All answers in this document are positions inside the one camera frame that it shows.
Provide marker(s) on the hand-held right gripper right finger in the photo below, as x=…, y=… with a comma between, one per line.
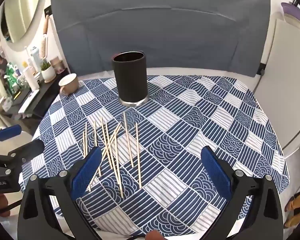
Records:
x=216, y=173

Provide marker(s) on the blue patterned tablecloth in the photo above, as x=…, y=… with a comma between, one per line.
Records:
x=190, y=130

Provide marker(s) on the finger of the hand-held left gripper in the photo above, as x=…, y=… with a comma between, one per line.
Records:
x=27, y=150
x=10, y=132

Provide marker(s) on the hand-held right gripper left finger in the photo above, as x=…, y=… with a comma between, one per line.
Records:
x=86, y=172

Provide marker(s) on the white flat device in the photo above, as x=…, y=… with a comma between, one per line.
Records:
x=28, y=102

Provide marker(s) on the wooden hairbrush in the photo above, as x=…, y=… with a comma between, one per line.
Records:
x=44, y=42

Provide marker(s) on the person's right hand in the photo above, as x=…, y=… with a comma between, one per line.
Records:
x=153, y=235

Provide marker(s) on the round wall mirror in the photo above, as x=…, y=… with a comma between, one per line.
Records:
x=22, y=7

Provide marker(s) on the white panel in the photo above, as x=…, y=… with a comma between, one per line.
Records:
x=282, y=85

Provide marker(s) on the white spray bottle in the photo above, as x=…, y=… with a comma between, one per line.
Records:
x=35, y=56

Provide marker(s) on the photo print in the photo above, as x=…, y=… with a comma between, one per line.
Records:
x=0, y=65

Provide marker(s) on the small plant in white pot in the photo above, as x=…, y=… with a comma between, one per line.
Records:
x=48, y=72

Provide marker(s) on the black cylindrical utensil cup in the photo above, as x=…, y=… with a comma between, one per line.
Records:
x=131, y=80

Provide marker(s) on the beige mug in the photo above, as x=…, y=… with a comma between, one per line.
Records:
x=70, y=83

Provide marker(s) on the grey padded headboard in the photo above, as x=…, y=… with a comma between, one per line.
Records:
x=160, y=30

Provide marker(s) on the pink jar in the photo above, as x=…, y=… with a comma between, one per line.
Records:
x=57, y=65

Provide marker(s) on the yellow cloth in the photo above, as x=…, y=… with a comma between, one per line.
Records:
x=298, y=205

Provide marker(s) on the pile of wooden chopsticks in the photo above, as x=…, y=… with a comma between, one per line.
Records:
x=138, y=155

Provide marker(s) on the black shelf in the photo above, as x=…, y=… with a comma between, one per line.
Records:
x=48, y=88

